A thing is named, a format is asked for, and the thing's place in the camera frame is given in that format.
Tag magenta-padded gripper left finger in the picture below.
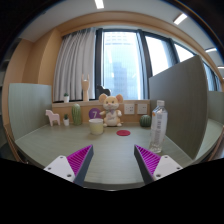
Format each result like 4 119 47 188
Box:
43 144 95 187

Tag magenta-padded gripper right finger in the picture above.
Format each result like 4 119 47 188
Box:
133 144 184 186

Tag clear plastic water bottle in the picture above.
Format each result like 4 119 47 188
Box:
148 99 169 154

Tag round green cactus decoration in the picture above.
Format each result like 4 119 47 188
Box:
139 114 153 128

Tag pink horse figurine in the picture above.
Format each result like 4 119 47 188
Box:
45 109 61 127

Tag cream ceramic cup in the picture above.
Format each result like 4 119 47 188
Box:
88 118 105 136

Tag flat round red coaster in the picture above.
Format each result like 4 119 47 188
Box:
116 129 131 137

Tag tall green cactus decoration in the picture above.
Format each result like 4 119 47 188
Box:
71 103 83 127

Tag purple round number sign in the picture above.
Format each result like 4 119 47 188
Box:
88 107 102 120

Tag green desk partition panel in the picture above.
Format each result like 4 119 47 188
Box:
148 54 210 160
7 82 54 141

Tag beige plush mouse toy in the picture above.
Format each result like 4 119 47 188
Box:
98 93 125 128

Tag wooden hand sculpture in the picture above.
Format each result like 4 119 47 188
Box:
81 73 91 102

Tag black horse figurine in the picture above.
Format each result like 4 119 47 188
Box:
96 85 112 100

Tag grey window curtain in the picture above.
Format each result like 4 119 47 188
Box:
52 27 98 103

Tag ceiling lights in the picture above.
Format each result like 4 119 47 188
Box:
94 0 224 70

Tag white wall socket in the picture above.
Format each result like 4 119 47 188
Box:
136 103 149 115
123 103 136 116

